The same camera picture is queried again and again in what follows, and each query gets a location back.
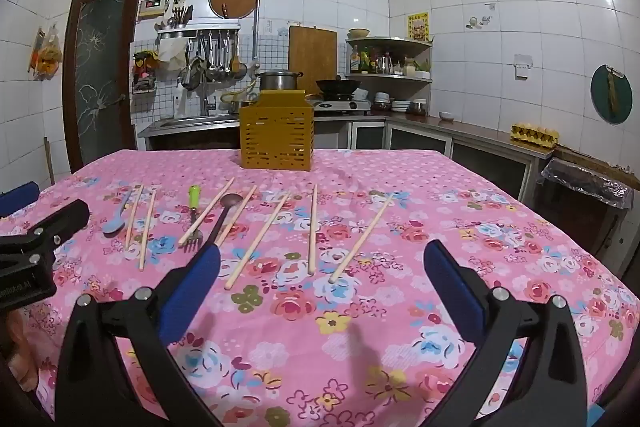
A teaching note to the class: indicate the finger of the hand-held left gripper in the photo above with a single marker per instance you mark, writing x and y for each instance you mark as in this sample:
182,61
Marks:
20,197
60,219

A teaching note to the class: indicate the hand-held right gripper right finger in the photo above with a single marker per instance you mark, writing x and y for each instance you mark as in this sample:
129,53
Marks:
457,287

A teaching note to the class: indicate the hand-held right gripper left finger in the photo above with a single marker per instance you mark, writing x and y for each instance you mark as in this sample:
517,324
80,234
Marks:
192,277

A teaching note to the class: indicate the light blue spoon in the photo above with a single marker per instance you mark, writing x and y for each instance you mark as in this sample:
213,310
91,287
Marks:
114,224

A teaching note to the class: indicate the yellow slotted utensil holder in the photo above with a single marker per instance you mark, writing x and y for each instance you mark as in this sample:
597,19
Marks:
275,132

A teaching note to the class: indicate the row of hanging kitchen utensils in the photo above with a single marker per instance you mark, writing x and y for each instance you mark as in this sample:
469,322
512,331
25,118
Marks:
212,67

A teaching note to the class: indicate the person's left hand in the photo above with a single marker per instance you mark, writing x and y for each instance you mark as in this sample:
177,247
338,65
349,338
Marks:
22,352

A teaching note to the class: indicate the wooden stick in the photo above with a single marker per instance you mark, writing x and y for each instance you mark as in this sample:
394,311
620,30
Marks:
49,162

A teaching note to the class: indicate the pink floral tablecloth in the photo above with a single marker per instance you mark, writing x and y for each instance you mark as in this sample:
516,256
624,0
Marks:
350,357

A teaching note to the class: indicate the brown framed glass door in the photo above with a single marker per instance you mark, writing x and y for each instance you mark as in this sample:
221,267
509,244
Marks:
100,82

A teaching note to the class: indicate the hanging plastic bags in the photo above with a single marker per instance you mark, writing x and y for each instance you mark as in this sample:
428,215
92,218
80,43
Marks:
47,54

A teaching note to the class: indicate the dark lined trash bin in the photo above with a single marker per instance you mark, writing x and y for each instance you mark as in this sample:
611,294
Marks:
580,197

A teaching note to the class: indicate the steel sink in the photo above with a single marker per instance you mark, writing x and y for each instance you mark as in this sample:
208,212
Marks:
195,121

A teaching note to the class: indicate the small white bowl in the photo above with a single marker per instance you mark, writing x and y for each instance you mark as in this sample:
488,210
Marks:
447,117

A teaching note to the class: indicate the yellow egg carton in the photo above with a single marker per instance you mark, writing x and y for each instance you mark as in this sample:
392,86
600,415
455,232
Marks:
534,134

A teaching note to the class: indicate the steel faucet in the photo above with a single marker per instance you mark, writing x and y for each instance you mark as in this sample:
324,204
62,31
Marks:
206,104

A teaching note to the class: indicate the glass jar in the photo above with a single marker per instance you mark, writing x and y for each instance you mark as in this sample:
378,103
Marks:
419,108

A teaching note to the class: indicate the stack of white dishes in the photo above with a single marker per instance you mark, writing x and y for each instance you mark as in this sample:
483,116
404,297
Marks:
401,106

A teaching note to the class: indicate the white hanging bag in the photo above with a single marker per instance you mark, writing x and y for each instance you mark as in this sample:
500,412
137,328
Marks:
172,54

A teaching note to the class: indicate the steel cooking pot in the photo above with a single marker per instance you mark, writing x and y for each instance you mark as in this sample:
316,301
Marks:
277,82

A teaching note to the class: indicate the steel gas stove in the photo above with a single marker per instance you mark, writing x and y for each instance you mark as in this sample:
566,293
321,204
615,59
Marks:
340,105

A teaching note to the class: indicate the black wok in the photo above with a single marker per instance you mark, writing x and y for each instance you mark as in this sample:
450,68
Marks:
337,86

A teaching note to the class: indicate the round green board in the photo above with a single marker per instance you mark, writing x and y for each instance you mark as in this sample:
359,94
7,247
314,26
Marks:
602,94

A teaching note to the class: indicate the row of condiment bottles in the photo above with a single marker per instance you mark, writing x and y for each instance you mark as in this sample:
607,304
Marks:
367,62

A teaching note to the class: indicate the rectangular wooden cutting board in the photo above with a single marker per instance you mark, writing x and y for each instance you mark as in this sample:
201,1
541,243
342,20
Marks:
312,52

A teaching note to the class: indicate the metal corner shelf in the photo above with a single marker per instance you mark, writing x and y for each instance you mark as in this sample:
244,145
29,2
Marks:
390,41

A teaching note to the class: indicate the beige bowl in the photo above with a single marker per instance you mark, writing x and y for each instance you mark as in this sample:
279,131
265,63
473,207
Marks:
359,33

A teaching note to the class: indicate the colourful wall basket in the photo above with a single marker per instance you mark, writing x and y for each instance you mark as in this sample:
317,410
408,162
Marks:
144,74

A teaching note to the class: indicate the white wall socket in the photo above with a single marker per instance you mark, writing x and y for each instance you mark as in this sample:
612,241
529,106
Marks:
522,67

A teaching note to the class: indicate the beige wall control box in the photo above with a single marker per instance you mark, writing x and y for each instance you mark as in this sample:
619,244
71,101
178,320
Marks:
151,8

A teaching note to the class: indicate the metal wall utensil rack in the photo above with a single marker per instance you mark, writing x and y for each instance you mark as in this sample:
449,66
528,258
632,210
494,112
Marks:
200,27

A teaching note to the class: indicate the wall stickers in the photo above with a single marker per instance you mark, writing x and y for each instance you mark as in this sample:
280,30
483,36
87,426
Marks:
472,24

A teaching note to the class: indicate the yellow wall poster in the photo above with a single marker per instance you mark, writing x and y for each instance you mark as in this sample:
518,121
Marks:
418,27

